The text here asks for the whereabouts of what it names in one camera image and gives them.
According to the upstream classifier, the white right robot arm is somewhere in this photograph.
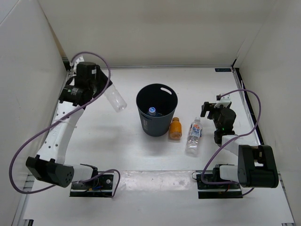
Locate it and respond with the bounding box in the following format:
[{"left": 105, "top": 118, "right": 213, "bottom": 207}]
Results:
[{"left": 200, "top": 102, "right": 279, "bottom": 188}]

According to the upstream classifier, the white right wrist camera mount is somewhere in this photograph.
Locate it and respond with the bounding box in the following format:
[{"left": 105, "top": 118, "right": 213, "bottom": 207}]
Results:
[{"left": 214, "top": 94, "right": 231, "bottom": 109}]

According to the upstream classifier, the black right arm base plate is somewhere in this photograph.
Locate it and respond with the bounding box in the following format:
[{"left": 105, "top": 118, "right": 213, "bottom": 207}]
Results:
[{"left": 191, "top": 171, "right": 243, "bottom": 199}]

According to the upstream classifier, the clear bottle orange blue label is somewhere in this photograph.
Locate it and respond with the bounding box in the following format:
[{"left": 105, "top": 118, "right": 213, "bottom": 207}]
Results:
[{"left": 185, "top": 117, "right": 203, "bottom": 157}]

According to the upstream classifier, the dark label sticker right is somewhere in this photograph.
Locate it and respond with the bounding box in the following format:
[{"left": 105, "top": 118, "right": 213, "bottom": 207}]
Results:
[{"left": 214, "top": 68, "right": 232, "bottom": 73}]

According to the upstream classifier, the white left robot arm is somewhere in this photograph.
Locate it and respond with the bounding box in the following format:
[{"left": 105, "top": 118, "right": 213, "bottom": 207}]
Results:
[{"left": 25, "top": 62, "right": 108, "bottom": 188}]

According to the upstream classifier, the orange juice bottle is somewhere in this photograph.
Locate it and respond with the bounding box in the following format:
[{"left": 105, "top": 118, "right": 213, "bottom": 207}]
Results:
[{"left": 168, "top": 117, "right": 182, "bottom": 140}]

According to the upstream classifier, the blue label Pocari Sweat bottle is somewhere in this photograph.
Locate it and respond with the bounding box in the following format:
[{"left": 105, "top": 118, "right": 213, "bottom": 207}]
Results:
[{"left": 147, "top": 107, "right": 163, "bottom": 117}]

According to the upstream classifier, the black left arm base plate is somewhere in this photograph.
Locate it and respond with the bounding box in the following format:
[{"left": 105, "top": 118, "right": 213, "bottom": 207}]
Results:
[{"left": 69, "top": 171, "right": 115, "bottom": 198}]

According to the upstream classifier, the clear plastic bottle white cap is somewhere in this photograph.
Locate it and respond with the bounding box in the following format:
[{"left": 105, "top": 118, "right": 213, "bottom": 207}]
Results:
[{"left": 104, "top": 84, "right": 127, "bottom": 113}]

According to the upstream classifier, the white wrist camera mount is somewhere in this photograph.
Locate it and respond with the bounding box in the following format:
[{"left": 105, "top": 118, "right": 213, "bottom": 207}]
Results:
[
  {"left": 214, "top": 94, "right": 231, "bottom": 109},
  {"left": 70, "top": 55, "right": 84, "bottom": 72}
]

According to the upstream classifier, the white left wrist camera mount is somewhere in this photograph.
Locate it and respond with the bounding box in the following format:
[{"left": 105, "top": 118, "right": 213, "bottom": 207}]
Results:
[{"left": 70, "top": 55, "right": 84, "bottom": 72}]

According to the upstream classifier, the aluminium table frame rail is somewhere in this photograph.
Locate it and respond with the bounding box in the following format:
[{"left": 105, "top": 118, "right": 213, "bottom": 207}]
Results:
[{"left": 11, "top": 57, "right": 72, "bottom": 226}]

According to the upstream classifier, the dark grey plastic bin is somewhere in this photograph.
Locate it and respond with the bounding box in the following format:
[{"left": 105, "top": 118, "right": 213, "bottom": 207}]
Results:
[{"left": 136, "top": 83, "right": 178, "bottom": 137}]

